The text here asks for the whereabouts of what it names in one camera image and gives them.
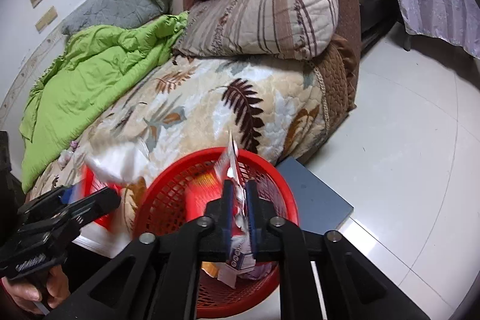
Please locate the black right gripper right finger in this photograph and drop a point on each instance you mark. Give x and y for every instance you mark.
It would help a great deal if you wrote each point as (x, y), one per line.
(322, 276)

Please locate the leaf pattern bed blanket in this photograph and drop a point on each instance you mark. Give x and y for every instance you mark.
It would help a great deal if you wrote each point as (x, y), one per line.
(271, 107)

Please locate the grey floor mat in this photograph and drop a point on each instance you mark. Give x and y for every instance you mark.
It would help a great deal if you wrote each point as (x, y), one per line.
(320, 208)

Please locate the red snack wrapper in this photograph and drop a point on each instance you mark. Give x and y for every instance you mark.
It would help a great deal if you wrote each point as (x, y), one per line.
(92, 184)

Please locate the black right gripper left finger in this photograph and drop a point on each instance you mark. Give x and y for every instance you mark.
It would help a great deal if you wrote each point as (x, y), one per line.
(156, 276)

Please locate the crumpled clear plastic wrap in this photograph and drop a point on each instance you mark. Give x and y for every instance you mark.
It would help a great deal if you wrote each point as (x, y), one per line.
(67, 154)

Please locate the white plastic bag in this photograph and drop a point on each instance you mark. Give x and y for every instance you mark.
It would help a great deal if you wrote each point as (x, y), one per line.
(118, 161)

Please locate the striped beige pillow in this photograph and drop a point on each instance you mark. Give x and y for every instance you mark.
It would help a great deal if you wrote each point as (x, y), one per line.
(290, 29)

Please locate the grey quilted pillow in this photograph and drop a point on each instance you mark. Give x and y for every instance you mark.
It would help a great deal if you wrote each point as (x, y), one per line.
(119, 13)

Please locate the red mesh trash basket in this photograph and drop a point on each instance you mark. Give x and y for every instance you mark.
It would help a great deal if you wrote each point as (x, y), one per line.
(164, 210)

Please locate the lilac cloth covered table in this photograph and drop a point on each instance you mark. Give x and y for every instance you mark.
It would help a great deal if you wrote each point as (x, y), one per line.
(454, 21)

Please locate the green quilt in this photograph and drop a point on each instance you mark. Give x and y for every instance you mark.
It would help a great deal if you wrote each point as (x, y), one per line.
(98, 66)

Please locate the left hand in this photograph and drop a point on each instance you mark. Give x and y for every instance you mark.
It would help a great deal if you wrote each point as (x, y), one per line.
(27, 295)

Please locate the red white sachet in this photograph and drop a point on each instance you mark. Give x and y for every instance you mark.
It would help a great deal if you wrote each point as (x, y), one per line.
(240, 259)

